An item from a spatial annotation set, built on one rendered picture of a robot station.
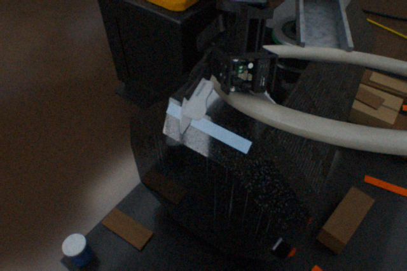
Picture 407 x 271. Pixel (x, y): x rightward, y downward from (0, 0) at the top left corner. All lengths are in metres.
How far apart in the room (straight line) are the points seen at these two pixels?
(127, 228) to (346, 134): 1.42
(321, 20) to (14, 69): 2.33
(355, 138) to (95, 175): 1.68
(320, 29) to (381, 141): 0.60
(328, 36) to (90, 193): 1.43
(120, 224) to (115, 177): 0.31
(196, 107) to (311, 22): 0.61
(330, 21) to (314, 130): 0.65
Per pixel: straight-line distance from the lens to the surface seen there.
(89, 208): 1.87
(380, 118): 2.09
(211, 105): 1.08
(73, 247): 1.63
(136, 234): 1.71
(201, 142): 1.05
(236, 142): 1.01
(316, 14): 1.07
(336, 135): 0.43
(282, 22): 1.39
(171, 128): 1.10
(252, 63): 0.46
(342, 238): 1.66
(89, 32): 3.07
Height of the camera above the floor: 1.56
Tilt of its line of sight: 49 degrees down
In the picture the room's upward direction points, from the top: straight up
